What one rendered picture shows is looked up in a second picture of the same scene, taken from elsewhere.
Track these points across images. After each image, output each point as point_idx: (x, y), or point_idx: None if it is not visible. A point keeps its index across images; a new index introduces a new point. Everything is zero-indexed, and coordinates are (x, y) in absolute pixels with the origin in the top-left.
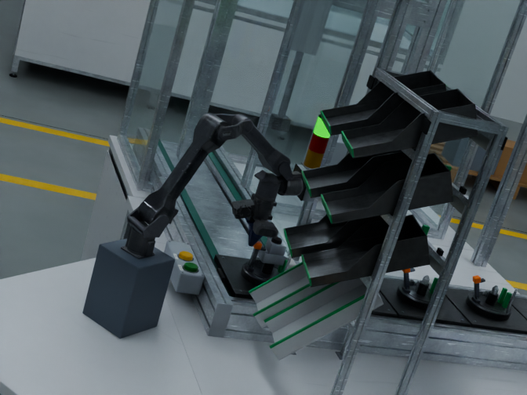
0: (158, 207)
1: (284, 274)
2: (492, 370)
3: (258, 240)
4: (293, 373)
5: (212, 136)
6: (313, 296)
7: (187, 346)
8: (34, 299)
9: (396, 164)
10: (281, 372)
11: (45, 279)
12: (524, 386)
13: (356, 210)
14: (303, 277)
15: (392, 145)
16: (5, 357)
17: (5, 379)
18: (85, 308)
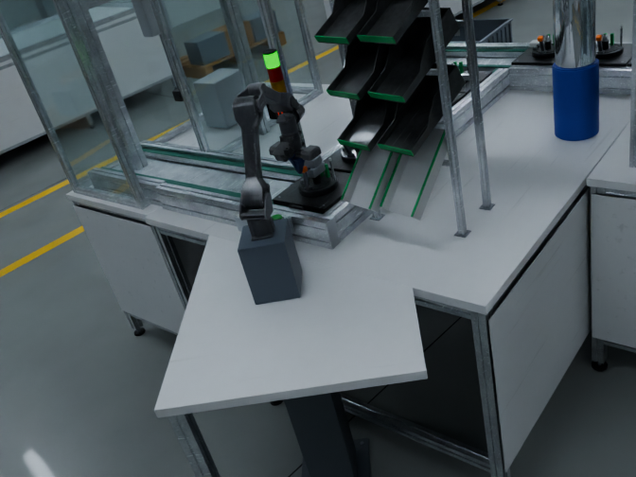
0: (259, 190)
1: (354, 169)
2: (464, 133)
3: (303, 165)
4: (402, 225)
5: (256, 112)
6: (397, 166)
7: (335, 265)
8: (218, 326)
9: None
10: (397, 230)
11: (199, 308)
12: (488, 129)
13: (414, 80)
14: (365, 161)
15: (413, 15)
16: (271, 374)
17: (296, 385)
18: (256, 299)
